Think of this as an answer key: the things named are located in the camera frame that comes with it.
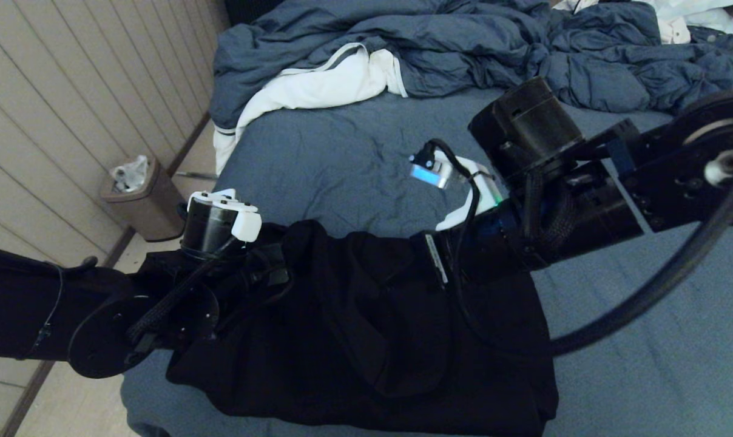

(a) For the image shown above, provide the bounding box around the beige trash bin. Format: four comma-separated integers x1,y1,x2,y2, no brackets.
100,155,186,242

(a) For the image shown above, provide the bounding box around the rumpled blue duvet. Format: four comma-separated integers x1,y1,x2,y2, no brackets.
211,0,733,134

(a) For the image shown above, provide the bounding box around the cream rumpled garment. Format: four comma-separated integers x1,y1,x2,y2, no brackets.
553,0,692,43

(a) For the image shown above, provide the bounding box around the black zip hoodie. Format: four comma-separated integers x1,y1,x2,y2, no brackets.
166,220,559,437

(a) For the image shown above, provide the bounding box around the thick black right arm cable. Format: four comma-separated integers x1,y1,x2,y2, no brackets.
427,138,733,357

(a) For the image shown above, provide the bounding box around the white pillow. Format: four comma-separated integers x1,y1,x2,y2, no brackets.
646,0,733,34

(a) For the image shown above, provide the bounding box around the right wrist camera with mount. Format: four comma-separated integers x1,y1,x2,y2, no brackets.
409,141,504,232

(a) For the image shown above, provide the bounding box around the clear plastic bin bag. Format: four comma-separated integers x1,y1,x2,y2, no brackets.
110,155,150,194

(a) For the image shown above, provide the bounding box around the white garment with grey stripe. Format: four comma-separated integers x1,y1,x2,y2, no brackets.
214,42,408,175

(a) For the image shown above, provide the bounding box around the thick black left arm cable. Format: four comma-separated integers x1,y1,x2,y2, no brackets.
0,243,240,359

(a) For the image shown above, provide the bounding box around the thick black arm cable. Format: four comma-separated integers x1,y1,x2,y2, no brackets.
427,138,733,357
0,243,240,359

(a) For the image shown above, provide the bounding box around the black headboard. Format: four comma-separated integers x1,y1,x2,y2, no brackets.
224,0,289,28

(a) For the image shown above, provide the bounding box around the blue bed sheet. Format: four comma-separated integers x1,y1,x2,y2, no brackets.
117,88,733,437

